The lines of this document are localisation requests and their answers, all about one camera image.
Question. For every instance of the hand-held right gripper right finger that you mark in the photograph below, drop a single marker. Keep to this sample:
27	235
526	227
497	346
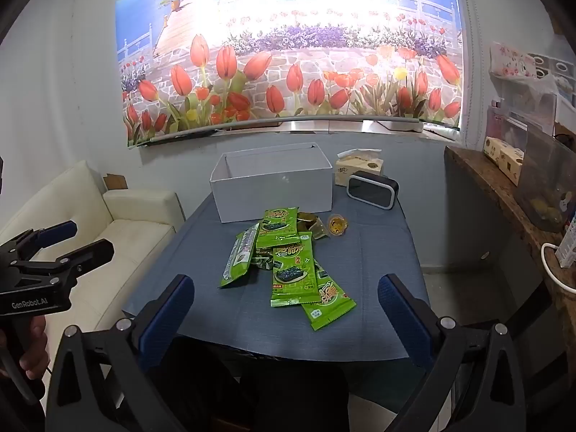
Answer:
405	319

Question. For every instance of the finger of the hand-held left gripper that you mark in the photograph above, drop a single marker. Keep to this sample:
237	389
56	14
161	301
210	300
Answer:
58	229
90	252

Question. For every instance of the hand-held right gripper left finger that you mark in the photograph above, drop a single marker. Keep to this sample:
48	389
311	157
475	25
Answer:
166	319

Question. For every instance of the green seaweed snack packet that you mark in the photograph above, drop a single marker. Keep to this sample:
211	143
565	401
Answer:
279	225
292	279
330	308
263	261
238	256

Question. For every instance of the yellow jelly cup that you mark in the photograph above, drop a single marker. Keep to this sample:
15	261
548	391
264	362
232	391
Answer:
337	226

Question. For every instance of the yellow snack packet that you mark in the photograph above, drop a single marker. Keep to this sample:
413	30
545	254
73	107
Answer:
312	227

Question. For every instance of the white cardboard box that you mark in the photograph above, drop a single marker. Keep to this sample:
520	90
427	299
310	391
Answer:
274	189

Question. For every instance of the person's left hand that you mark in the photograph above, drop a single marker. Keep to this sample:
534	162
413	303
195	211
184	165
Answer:
33	346

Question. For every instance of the white leather sofa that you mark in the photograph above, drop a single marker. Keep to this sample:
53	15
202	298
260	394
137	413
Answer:
135	229

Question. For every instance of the brown cardboard piece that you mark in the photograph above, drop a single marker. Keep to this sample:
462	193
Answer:
116	182

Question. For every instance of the black digital clock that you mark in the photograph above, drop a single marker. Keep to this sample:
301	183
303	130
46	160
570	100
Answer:
371	191

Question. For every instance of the wooden side shelf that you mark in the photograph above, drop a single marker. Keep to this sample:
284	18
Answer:
490	198

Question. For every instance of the yellow tissue box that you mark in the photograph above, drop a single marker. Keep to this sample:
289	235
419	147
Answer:
360	164

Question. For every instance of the white power strip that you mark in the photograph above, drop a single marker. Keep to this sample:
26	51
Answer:
568	247

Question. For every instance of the printed beige carton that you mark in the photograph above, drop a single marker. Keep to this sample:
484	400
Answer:
501	157

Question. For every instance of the clear plastic container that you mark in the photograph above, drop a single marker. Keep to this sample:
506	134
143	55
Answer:
544	175

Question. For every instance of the clear storage box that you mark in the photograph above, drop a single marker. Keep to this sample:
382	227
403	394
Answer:
517	121

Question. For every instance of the floral pouch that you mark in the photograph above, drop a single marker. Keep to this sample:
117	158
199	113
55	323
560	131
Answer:
513	60

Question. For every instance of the white rack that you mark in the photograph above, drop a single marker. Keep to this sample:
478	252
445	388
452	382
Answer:
562	76

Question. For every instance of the tulip wall poster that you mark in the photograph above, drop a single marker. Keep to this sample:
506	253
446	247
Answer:
288	54

